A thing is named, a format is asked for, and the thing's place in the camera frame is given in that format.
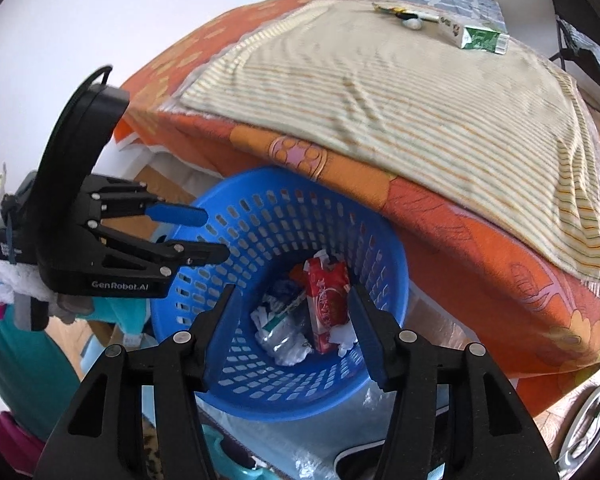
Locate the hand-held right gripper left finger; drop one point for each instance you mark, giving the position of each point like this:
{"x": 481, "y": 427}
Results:
{"x": 215, "y": 340}

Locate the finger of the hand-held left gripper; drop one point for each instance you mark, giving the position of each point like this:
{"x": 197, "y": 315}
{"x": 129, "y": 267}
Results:
{"x": 200, "y": 254}
{"x": 180, "y": 214}

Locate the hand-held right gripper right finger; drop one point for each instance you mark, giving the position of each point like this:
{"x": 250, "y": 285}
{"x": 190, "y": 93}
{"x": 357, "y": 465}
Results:
{"x": 367, "y": 340}

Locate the red paper packet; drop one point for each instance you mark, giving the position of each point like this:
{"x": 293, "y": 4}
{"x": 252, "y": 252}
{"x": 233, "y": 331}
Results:
{"x": 327, "y": 305}

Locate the clear plastic bottle teal cap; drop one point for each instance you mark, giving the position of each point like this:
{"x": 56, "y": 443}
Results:
{"x": 280, "y": 327}

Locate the blue plastic basket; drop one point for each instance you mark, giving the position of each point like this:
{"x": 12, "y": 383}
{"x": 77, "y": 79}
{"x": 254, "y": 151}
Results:
{"x": 260, "y": 220}

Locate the person's left hand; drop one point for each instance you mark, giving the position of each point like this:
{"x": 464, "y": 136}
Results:
{"x": 72, "y": 306}

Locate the clear plastic bag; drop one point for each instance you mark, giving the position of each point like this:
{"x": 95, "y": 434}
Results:
{"x": 280, "y": 440}

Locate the orange floral sheet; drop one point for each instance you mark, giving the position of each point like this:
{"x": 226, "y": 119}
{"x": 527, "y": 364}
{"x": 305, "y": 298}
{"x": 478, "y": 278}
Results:
{"x": 470, "y": 270}

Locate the teal cloth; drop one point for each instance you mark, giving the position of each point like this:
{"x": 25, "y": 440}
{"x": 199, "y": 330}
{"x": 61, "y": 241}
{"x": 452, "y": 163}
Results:
{"x": 30, "y": 370}

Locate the pink cloth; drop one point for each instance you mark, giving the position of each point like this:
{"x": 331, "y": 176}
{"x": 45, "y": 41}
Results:
{"x": 5, "y": 440}

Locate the yellow striped cloth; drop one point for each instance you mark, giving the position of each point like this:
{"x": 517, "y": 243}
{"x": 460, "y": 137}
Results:
{"x": 405, "y": 110}

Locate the small yellow black item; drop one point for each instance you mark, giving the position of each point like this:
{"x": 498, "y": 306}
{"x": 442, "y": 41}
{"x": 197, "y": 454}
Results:
{"x": 395, "y": 11}

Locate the small white object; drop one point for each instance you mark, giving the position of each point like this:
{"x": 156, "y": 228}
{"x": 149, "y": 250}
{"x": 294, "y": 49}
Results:
{"x": 412, "y": 24}

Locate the green and white carton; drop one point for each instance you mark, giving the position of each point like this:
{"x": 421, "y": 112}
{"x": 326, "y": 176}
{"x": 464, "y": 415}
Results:
{"x": 472, "y": 35}

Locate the blue striped cushion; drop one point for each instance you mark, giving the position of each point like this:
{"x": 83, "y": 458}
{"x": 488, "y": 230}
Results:
{"x": 592, "y": 47}

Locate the black folding chair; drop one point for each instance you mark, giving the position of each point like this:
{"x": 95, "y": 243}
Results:
{"x": 570, "y": 5}

